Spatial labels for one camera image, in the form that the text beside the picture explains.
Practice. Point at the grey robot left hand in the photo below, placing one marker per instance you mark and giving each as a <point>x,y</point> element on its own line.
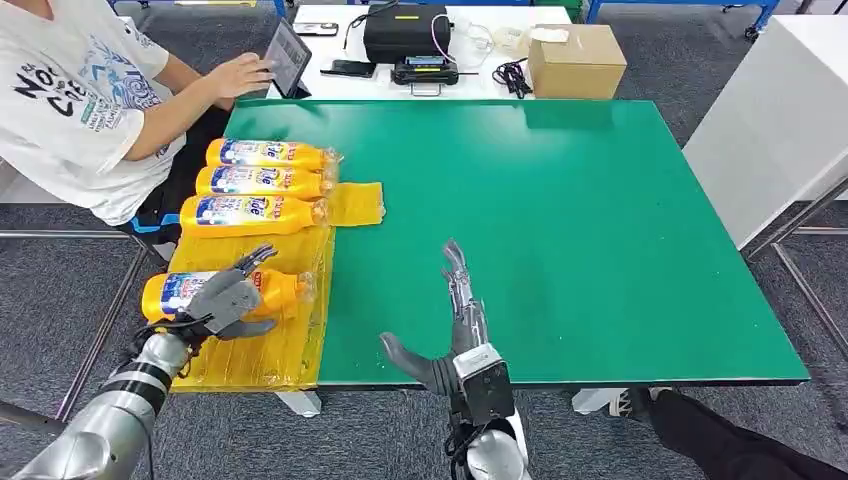
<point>222,301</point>

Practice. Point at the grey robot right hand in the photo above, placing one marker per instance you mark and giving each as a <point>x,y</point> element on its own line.
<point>467,324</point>

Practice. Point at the person's right hand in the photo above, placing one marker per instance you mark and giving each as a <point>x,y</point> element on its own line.
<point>242,74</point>

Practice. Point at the orange detergent bottle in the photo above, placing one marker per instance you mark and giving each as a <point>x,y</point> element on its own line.
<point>265,182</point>
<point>272,154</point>
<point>166,295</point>
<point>252,215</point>

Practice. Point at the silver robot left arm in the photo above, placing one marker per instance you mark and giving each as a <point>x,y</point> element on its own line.
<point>112,424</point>

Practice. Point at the black tablet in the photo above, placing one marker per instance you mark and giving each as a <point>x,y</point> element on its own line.
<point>288,56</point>

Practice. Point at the yellow plastic sheet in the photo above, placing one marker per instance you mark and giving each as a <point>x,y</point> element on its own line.
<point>278,358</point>

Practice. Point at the black smartphone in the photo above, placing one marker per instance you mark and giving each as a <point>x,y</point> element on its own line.
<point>316,29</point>

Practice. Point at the white side table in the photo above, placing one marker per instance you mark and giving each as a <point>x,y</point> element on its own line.
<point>344,86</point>

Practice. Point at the flat black pouch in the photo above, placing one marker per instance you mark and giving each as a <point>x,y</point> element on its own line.
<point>348,68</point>

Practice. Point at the white table foot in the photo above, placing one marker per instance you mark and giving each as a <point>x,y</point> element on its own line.
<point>593,401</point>
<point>299,403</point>

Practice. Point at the green table mat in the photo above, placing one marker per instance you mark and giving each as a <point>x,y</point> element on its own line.
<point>563,232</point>

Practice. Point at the black carrying case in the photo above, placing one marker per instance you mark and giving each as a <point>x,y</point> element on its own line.
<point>405,36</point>

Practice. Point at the person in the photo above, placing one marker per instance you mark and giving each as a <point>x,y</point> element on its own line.
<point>66,112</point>

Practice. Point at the black handheld device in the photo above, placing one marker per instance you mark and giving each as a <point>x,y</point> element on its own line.
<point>424,73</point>

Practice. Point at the clear plastic bag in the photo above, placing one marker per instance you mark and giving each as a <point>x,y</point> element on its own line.
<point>477,43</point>

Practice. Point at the white bagged adapter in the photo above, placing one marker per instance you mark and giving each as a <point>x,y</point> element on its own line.
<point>511,41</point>

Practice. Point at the brown cardboard box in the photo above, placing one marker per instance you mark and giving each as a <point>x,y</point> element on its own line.
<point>580,69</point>

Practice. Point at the black robot leg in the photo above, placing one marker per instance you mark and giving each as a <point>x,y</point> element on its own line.
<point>729,444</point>

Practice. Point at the white paper slip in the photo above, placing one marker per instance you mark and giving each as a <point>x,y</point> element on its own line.
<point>550,34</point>

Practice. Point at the white cabinet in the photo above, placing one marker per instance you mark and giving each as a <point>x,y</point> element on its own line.
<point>768,126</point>

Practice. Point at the metal floor frame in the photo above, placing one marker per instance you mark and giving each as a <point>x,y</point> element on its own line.
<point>805,291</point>
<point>99,338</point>

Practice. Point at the blue cart frame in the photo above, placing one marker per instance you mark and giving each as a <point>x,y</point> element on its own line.
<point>662,2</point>

